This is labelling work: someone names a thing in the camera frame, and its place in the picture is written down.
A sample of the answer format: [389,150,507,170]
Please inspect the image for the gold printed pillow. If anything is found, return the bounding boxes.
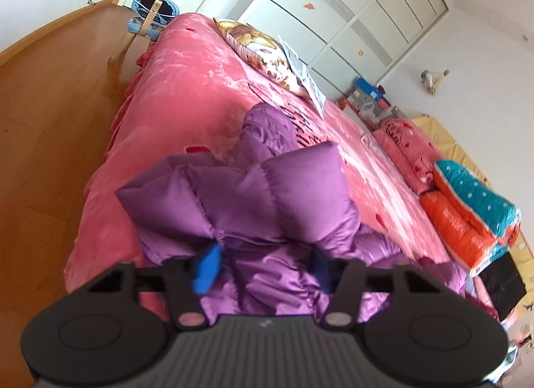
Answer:
[214,18,318,99]

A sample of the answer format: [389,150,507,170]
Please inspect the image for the blue wooden child chair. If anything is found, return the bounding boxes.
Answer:
[107,0,183,68]

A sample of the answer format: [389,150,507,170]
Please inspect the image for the black cloth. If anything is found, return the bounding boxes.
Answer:
[478,252,527,322]

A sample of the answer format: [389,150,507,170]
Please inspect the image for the yellow padded headboard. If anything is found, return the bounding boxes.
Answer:
[411,115,534,276]

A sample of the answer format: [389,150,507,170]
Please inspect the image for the purple puffer jacket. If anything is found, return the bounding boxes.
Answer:
[114,102,468,319]

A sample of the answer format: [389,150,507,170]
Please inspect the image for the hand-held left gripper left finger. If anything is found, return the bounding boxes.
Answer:
[85,243,222,329]

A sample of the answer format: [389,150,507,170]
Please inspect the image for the clear plastic hanger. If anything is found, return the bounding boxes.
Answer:
[360,133,385,152]

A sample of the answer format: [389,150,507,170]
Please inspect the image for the pink heart print bed blanket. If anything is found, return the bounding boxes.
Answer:
[62,12,534,330]

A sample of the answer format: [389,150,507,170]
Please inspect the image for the stack of shoe boxes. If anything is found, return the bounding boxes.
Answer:
[337,77,402,122]

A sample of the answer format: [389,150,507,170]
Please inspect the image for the white sliding wardrobe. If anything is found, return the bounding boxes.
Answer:
[240,0,450,101]

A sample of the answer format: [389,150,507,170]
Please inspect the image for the folded pink heart blanket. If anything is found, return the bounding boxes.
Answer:
[372,118,444,194]

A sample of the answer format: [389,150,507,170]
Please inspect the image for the white printed paper sheets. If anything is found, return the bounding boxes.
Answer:
[277,35,331,118]

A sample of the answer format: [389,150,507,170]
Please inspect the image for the teal and orange quilt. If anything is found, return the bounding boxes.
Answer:
[419,160,522,278]

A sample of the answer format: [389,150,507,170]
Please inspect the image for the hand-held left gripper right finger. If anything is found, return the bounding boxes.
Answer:
[311,252,445,329]

